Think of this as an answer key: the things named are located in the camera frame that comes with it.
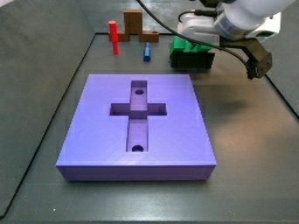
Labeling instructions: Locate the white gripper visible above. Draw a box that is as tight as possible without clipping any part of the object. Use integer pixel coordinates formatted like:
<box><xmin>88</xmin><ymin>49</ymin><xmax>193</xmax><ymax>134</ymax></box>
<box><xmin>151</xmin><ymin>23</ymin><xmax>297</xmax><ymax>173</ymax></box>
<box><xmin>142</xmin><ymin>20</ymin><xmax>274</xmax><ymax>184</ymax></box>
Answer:
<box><xmin>178</xmin><ymin>13</ymin><xmax>282</xmax><ymax>45</ymax></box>

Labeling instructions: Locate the green U-shaped block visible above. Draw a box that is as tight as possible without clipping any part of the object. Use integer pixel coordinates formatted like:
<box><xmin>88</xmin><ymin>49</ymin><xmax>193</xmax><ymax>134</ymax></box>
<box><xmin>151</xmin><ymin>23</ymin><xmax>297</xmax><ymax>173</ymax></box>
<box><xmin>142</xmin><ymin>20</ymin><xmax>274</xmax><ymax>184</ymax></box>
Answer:
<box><xmin>170</xmin><ymin>36</ymin><xmax>211</xmax><ymax>54</ymax></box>

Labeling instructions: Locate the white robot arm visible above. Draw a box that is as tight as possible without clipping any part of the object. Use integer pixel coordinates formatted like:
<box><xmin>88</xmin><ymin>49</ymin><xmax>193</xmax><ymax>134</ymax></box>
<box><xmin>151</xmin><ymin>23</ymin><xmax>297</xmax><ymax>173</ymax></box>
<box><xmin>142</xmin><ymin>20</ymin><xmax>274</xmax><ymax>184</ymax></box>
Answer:
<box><xmin>178</xmin><ymin>0</ymin><xmax>297</xmax><ymax>43</ymax></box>

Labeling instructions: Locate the black angle fixture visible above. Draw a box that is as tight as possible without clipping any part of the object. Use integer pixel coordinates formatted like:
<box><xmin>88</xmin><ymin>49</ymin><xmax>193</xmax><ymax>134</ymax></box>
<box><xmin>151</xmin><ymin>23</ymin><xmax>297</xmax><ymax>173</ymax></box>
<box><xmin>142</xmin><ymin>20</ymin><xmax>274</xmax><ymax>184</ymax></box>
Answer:
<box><xmin>170</xmin><ymin>52</ymin><xmax>215</xmax><ymax>69</ymax></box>

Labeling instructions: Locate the purple board with cross slot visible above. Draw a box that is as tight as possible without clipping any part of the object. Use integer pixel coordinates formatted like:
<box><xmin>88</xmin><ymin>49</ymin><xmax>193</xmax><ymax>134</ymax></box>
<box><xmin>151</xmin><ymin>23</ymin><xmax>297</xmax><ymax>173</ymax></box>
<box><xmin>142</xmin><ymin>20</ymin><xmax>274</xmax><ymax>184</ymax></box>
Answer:
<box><xmin>56</xmin><ymin>74</ymin><xmax>217</xmax><ymax>181</ymax></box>

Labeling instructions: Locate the blue peg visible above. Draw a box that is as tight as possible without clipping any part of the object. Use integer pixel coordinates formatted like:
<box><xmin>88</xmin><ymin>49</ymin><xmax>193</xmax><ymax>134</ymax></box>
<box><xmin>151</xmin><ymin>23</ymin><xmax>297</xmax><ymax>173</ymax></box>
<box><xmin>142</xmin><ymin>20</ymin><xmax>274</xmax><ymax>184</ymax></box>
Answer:
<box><xmin>145</xmin><ymin>42</ymin><xmax>151</xmax><ymax>62</ymax></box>

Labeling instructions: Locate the brown T-shaped block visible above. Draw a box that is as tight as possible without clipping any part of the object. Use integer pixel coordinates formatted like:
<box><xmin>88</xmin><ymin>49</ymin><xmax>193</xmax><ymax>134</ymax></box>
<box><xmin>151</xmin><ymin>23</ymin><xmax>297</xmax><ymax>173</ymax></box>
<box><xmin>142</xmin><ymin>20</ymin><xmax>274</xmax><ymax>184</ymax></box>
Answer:
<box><xmin>118</xmin><ymin>10</ymin><xmax>159</xmax><ymax>43</ymax></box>

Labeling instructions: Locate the red peg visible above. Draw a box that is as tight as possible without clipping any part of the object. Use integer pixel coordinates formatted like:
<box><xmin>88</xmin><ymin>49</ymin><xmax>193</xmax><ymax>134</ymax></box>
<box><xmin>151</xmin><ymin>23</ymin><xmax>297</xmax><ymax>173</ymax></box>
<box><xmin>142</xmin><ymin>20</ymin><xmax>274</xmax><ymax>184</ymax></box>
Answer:
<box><xmin>108</xmin><ymin>20</ymin><xmax>119</xmax><ymax>55</ymax></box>

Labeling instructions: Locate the black camera cable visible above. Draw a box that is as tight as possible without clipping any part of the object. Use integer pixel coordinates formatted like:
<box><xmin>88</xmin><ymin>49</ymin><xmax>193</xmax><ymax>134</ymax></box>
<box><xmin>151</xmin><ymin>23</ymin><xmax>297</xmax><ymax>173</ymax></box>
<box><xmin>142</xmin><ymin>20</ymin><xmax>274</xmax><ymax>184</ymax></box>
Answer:
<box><xmin>135</xmin><ymin>0</ymin><xmax>258</xmax><ymax>80</ymax></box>

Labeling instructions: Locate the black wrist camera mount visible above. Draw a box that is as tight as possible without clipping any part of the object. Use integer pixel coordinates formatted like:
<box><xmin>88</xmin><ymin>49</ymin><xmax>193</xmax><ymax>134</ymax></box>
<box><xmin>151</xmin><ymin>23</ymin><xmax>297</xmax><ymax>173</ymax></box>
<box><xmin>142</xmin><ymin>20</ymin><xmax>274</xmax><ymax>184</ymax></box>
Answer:
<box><xmin>221</xmin><ymin>38</ymin><xmax>273</xmax><ymax>80</ymax></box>

